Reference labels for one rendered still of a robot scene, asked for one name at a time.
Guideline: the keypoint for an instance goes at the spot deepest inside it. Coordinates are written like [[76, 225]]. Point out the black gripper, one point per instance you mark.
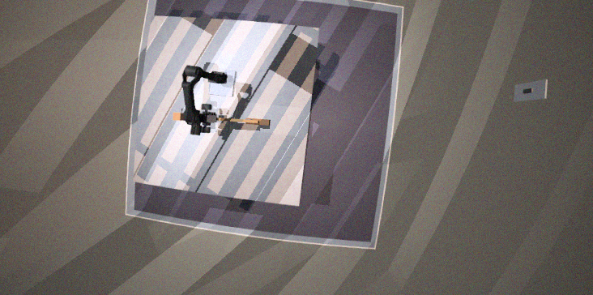
[[204, 128]]

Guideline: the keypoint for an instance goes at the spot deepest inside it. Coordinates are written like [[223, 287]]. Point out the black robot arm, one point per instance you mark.
[[191, 115]]

